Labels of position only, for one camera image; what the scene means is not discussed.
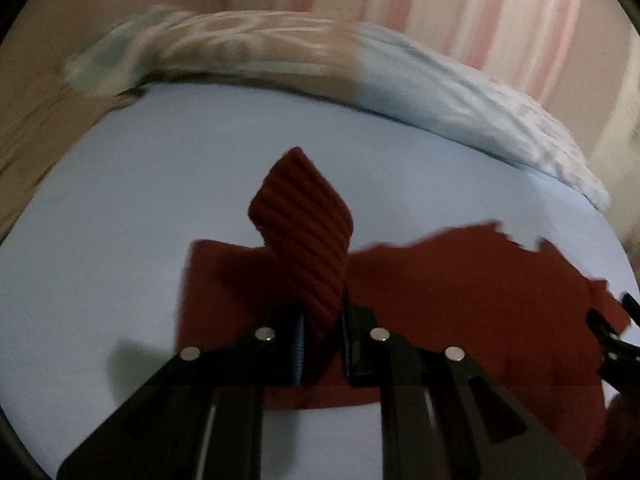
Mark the light blue bed sheet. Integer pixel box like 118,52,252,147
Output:
1,84,638,474

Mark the dark red knitted sweater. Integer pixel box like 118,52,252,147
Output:
176,148,630,460

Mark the patterned blue beige pillow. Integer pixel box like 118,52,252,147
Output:
63,6,611,210

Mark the pink striped curtain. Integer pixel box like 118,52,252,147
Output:
230,0,582,102

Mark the beige padded headboard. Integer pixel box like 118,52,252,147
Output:
1,0,228,234

